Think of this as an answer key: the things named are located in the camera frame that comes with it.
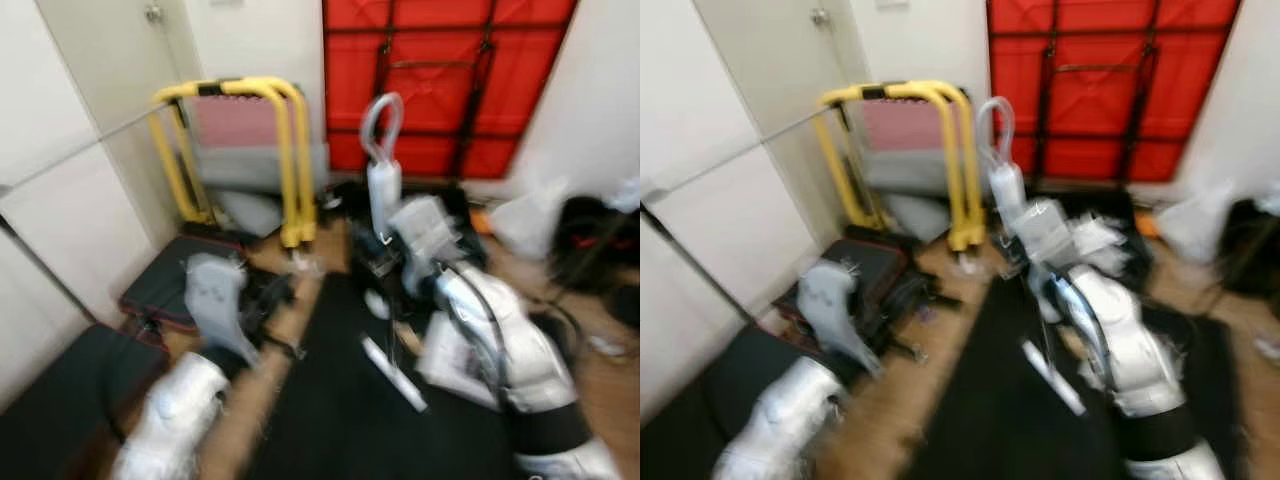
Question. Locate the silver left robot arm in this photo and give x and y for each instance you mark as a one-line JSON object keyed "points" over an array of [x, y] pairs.
{"points": [[175, 420], [780, 420]]}

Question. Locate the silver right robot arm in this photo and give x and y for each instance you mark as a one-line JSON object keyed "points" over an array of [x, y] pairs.
{"points": [[530, 350], [1145, 350]]}

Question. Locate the black floor mat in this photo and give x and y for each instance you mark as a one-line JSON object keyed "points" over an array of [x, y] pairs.
{"points": [[980, 430], [330, 430]]}

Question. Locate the black cushion pad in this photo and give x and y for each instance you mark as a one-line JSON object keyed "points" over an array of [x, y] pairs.
{"points": [[880, 262], [170, 285]]}

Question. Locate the black storage box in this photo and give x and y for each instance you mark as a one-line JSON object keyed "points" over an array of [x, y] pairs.
{"points": [[1115, 205], [345, 200]]}

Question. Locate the light grey cushion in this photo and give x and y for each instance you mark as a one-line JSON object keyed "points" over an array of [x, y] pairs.
{"points": [[250, 212], [918, 215]]}

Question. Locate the small orange box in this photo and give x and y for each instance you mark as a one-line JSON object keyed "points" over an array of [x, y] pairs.
{"points": [[480, 222], [1147, 225]]}

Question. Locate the grey foam mat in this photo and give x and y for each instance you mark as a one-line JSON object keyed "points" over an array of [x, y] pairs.
{"points": [[905, 170], [240, 168]]}

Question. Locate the white plastic bag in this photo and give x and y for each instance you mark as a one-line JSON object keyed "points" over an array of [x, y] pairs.
{"points": [[525, 220], [1195, 225]]}

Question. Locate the pink foam mat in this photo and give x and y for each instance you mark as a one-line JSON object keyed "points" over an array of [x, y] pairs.
{"points": [[235, 125], [900, 125]]}

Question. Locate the black dumbbell weight set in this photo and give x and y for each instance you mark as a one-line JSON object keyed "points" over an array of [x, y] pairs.
{"points": [[590, 265], [1250, 250]]}

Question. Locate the silver pole with black grip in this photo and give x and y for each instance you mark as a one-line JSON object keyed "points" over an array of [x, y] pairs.
{"points": [[90, 147], [740, 151]]}

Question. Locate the round metal door knob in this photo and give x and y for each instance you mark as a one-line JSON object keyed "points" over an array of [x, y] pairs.
{"points": [[820, 17], [153, 13]]}

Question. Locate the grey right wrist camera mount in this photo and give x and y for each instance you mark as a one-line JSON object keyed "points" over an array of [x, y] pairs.
{"points": [[1048, 232], [425, 230]]}

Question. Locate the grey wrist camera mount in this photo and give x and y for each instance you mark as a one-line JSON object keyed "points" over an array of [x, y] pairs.
{"points": [[215, 295], [1048, 232], [425, 230], [835, 300]]}

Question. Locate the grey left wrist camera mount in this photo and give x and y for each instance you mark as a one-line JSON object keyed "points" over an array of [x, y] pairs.
{"points": [[835, 300], [215, 295]]}

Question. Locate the yellow metal frame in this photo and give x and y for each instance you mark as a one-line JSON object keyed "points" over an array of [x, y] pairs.
{"points": [[255, 86], [925, 90]]}

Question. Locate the red folding table black frame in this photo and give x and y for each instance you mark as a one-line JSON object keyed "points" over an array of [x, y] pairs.
{"points": [[1015, 60], [350, 60]]}

